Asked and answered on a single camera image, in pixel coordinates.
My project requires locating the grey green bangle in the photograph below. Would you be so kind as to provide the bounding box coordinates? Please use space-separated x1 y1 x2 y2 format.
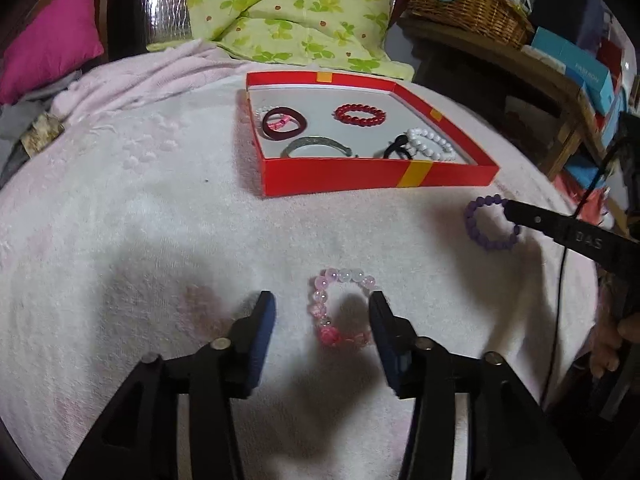
281 136 355 158

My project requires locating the wooden side table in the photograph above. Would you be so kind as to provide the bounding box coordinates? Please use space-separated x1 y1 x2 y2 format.
398 15 605 179

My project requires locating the blue cardboard box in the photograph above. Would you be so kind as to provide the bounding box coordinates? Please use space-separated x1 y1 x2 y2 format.
532 27 614 116

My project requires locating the wicker basket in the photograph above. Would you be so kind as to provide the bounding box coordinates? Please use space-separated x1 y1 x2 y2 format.
407 0 534 49

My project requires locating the maroon hair tie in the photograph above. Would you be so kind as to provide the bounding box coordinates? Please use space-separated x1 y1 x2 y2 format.
260 105 308 142

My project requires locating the floral patterned fabric piece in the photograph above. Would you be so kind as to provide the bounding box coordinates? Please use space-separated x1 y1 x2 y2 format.
21 112 65 158

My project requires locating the green clover quilt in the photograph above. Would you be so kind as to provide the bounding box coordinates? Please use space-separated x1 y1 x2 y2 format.
146 0 416 83

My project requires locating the red cardboard box lid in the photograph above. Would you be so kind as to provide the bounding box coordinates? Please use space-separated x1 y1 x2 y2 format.
246 72 498 197

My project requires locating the red bead bracelet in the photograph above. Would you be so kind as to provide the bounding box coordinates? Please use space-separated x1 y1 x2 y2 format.
332 102 388 128

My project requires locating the grey cloth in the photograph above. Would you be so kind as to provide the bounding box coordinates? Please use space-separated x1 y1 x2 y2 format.
1 70 82 186

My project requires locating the magenta pillow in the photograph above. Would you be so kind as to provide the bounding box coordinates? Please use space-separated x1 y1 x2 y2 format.
1 0 104 104

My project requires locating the purple bead bracelet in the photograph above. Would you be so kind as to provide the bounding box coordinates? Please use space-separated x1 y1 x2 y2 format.
463 193 522 253

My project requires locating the black cable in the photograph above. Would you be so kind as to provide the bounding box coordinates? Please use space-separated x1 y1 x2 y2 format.
538 144 626 409

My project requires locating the person's right hand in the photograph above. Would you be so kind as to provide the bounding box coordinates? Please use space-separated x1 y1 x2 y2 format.
589 312 640 379

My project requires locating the silver foil insulation pad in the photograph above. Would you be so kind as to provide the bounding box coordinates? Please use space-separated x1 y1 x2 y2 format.
140 0 192 50

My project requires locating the pink white blanket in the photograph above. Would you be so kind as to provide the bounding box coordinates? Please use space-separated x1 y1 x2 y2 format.
0 39 601 480

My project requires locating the pink crystal bead bracelet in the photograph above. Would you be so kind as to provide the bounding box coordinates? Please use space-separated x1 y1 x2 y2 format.
307 266 378 349

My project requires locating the white bead bracelet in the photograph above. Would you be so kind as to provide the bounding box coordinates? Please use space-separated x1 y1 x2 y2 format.
404 127 458 163

